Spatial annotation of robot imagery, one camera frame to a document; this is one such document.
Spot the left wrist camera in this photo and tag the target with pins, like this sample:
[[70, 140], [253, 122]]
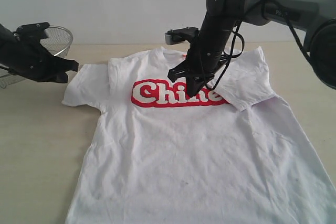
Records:
[[32, 32]]

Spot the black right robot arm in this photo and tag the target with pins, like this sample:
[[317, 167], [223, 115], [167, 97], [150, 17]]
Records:
[[315, 17]]

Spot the metal mesh basket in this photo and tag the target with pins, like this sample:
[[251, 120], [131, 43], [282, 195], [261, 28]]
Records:
[[39, 51]]

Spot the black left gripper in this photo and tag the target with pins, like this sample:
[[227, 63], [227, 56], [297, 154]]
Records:
[[37, 64]]

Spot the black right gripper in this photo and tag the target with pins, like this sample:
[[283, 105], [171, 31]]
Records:
[[204, 53]]

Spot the white cotton t-shirt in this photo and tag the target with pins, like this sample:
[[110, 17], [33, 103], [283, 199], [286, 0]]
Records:
[[236, 154]]

